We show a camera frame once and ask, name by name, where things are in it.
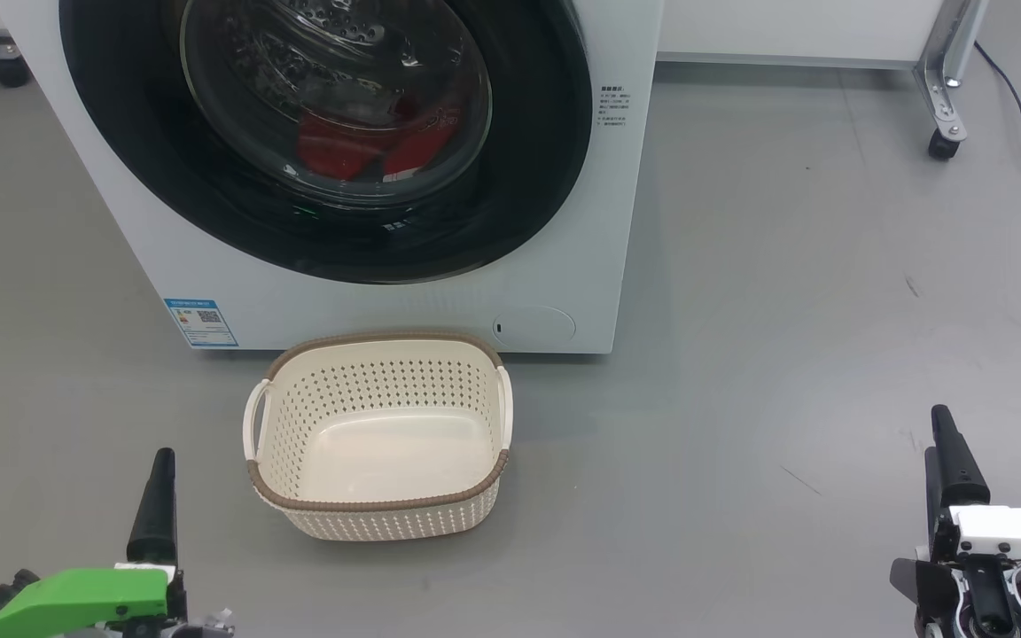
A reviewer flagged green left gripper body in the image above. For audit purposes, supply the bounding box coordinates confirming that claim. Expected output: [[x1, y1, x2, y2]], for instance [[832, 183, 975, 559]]
[[0, 567, 188, 638]]

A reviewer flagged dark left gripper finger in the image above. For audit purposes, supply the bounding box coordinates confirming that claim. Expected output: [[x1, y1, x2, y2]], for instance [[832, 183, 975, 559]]
[[127, 448, 179, 564]]

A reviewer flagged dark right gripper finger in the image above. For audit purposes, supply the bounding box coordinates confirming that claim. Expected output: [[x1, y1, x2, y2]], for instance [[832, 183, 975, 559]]
[[924, 405, 991, 561]]

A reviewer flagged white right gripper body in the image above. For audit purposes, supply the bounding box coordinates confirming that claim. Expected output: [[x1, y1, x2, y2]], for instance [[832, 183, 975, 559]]
[[890, 505, 1021, 638]]

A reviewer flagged red garment with white stripes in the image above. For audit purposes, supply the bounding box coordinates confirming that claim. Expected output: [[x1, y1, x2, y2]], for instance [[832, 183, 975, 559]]
[[298, 111, 387, 182]]

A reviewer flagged red basketball jersey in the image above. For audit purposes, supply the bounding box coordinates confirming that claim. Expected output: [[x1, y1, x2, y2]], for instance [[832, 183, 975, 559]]
[[382, 97, 464, 176]]

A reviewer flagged cream perforated laundry basket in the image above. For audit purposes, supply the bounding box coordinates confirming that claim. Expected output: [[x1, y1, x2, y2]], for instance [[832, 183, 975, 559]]
[[243, 332, 513, 542]]

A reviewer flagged white front-load washing machine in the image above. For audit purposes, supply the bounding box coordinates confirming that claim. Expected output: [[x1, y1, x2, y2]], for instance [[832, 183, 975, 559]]
[[0, 0, 664, 355]]

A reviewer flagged blue energy label sticker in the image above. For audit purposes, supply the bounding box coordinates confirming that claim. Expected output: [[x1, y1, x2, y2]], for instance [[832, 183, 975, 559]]
[[164, 299, 238, 348]]

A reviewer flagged white partition panel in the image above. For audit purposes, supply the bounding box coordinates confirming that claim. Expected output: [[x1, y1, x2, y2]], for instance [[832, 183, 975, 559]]
[[657, 0, 946, 70]]

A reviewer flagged metal frame leg with caster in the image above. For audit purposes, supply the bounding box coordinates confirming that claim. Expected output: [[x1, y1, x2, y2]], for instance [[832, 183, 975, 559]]
[[914, 0, 983, 161]]

